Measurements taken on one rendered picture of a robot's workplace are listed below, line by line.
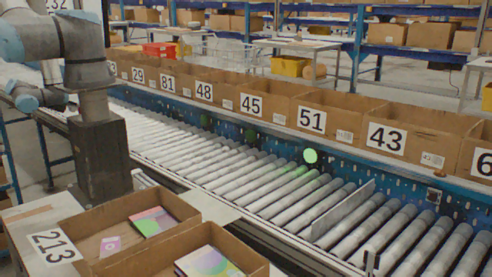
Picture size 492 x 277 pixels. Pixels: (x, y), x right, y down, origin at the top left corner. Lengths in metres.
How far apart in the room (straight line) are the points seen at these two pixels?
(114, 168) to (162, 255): 0.53
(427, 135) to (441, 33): 4.46
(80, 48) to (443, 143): 1.39
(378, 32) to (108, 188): 5.34
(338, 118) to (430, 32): 4.40
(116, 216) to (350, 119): 1.06
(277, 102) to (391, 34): 4.46
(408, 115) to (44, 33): 1.56
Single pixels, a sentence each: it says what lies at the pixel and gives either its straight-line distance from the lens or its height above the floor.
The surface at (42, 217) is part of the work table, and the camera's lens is 1.64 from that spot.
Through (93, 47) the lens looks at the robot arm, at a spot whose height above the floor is 1.36.
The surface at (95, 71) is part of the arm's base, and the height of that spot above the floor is 1.27.
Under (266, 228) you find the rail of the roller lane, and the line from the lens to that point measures 1.41.
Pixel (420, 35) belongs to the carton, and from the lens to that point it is 6.13.
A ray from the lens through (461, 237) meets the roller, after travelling 1.55.
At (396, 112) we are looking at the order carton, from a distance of 1.97.
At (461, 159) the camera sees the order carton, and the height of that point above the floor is 0.96.
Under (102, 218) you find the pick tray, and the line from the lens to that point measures 1.45.
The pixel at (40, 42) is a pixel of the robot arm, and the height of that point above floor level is 1.38.
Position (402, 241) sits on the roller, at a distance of 1.44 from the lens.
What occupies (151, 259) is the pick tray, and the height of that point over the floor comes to 0.81.
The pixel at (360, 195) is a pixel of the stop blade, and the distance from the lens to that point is 1.61.
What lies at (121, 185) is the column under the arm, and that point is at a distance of 1.66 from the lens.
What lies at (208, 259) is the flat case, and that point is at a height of 0.80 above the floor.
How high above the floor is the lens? 1.54
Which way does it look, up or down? 21 degrees down
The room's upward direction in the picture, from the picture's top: straight up
